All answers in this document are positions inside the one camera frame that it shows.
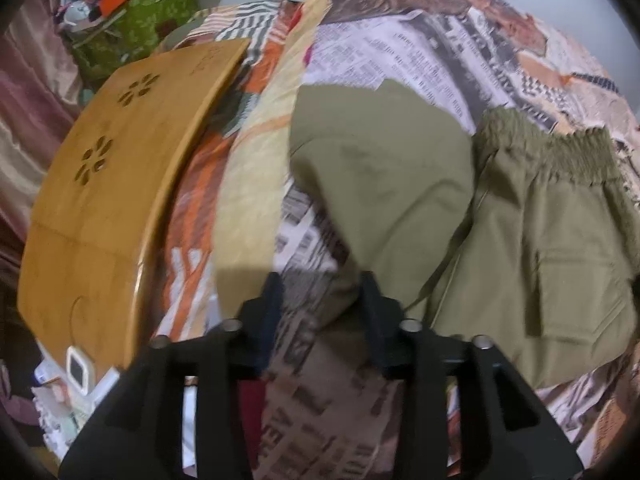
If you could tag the wooden lap desk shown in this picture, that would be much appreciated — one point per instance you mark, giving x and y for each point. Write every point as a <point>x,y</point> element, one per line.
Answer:
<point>100,210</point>

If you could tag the green patterned bag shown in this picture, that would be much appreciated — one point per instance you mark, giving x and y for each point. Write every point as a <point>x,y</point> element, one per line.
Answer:
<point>135,30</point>

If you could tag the printed blanket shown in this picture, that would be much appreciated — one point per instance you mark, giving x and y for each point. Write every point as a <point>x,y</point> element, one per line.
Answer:
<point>400,45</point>

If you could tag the dark red cloth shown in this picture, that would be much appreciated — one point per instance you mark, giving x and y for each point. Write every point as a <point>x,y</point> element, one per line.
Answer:
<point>250,420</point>

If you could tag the small white framed device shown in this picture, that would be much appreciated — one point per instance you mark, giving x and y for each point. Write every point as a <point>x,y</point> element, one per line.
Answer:
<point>79,367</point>

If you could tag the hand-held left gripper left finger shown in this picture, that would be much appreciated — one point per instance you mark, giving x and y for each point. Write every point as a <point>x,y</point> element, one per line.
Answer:
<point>267,322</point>

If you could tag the pink brown curtain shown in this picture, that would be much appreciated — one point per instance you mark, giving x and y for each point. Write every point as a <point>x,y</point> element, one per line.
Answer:
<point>30,85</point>

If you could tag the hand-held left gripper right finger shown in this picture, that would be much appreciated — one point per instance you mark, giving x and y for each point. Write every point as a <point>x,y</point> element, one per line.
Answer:
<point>378,332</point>

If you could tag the olive green pants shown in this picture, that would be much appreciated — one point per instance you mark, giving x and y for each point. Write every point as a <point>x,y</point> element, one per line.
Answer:
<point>500,240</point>

